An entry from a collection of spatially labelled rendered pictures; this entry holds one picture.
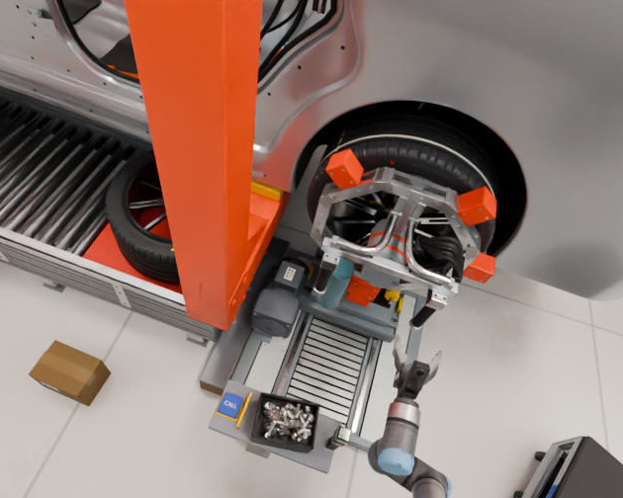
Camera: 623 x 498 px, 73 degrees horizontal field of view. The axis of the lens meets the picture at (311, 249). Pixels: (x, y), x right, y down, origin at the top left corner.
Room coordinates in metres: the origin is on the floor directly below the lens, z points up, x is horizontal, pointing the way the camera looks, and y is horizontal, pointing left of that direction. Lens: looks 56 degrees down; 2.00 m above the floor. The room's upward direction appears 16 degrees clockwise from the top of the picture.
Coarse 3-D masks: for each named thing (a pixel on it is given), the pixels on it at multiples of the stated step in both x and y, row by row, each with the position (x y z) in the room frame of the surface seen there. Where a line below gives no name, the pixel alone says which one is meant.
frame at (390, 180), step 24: (384, 168) 0.96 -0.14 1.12; (336, 192) 0.92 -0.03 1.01; (360, 192) 0.91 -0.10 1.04; (408, 192) 0.90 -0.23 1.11; (432, 192) 0.94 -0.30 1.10; (456, 192) 0.95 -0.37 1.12; (456, 216) 0.89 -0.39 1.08; (480, 240) 0.92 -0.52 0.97; (360, 264) 0.94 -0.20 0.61; (408, 288) 0.89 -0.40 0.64
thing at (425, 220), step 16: (416, 176) 0.98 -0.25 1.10; (336, 208) 1.07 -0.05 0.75; (352, 208) 1.16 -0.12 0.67; (368, 208) 1.01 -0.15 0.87; (384, 208) 1.01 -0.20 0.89; (336, 224) 1.02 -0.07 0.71; (352, 224) 1.09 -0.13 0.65; (368, 224) 1.14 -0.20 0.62; (432, 224) 1.18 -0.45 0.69; (448, 224) 1.14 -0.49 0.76; (352, 240) 1.02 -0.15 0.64; (416, 256) 1.02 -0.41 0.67; (432, 256) 1.00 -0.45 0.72
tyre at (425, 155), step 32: (352, 128) 1.16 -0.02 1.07; (384, 128) 1.10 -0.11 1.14; (416, 128) 1.11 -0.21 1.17; (448, 128) 1.14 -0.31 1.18; (320, 160) 1.13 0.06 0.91; (384, 160) 0.99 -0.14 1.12; (416, 160) 0.98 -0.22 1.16; (448, 160) 1.01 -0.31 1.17; (480, 160) 1.09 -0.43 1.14; (320, 192) 1.00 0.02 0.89; (480, 224) 0.96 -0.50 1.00
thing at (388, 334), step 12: (312, 264) 1.18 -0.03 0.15; (312, 276) 1.11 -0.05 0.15; (300, 300) 0.96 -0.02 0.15; (312, 300) 0.98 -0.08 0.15; (312, 312) 0.93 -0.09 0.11; (324, 312) 0.93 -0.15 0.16; (336, 312) 0.95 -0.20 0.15; (348, 312) 0.97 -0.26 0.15; (396, 312) 1.04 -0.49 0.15; (348, 324) 0.92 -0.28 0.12; (360, 324) 0.91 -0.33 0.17; (372, 324) 0.94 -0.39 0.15; (396, 324) 0.97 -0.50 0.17; (384, 336) 0.90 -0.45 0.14
